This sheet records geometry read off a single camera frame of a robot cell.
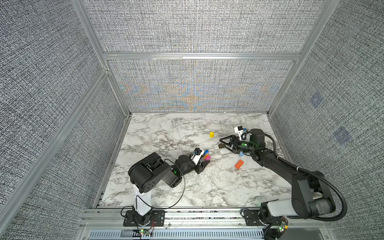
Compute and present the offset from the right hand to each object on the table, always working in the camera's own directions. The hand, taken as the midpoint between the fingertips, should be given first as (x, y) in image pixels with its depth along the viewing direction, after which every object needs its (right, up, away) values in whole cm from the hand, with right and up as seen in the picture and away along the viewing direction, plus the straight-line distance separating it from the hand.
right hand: (221, 142), depth 83 cm
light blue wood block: (+9, -6, -7) cm, 13 cm away
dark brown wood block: (+3, -4, +16) cm, 17 cm away
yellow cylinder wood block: (-3, +3, +23) cm, 23 cm away
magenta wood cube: (-7, -10, +7) cm, 14 cm away
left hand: (-8, -11, +5) cm, 14 cm away
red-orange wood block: (+13, -15, +9) cm, 22 cm away
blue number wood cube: (-8, -7, +8) cm, 13 cm away
